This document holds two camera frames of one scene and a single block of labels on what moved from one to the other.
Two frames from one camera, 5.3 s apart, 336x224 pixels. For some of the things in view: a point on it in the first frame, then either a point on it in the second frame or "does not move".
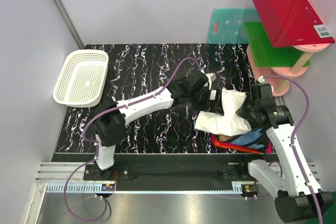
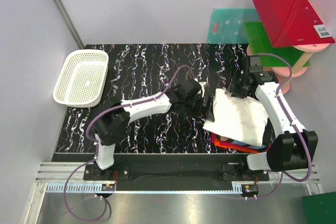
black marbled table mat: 137,73 does not move
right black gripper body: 243,110 -> 233,89
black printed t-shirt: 255,140 -> 268,135
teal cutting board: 227,25 does not move
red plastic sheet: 290,20 does not move
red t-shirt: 215,141 does not move
